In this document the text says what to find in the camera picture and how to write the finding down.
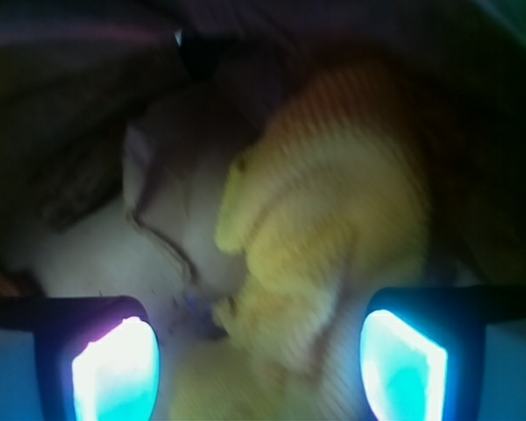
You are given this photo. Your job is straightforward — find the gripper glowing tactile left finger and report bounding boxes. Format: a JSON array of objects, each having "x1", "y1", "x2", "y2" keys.
[{"x1": 0, "y1": 296, "x2": 160, "y2": 420}]

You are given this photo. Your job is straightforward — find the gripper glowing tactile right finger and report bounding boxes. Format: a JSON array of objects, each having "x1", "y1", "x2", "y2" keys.
[{"x1": 359, "y1": 285, "x2": 526, "y2": 420}]

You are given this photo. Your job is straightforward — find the yellow knitted cloth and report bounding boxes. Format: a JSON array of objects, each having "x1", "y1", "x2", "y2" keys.
[{"x1": 168, "y1": 61, "x2": 431, "y2": 420}]

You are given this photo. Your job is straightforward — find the brown paper bag tray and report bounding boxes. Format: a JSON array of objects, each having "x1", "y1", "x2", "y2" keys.
[{"x1": 0, "y1": 0, "x2": 526, "y2": 421}]

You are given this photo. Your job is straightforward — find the black tape inside bag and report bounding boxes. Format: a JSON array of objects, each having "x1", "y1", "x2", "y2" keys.
[{"x1": 174, "y1": 29, "x2": 231, "y2": 80}]

